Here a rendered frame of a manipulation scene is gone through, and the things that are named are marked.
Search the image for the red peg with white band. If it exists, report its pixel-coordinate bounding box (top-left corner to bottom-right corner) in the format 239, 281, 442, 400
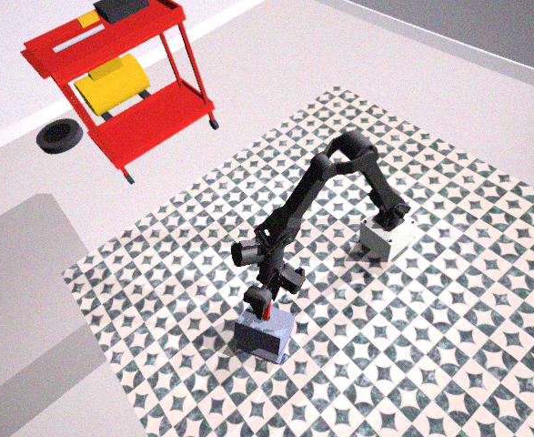
263, 299, 272, 320

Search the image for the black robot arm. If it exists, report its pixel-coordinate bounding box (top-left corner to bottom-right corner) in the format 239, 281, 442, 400
231, 128, 411, 295

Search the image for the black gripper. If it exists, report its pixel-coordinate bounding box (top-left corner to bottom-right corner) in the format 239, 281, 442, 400
243, 260, 286, 320

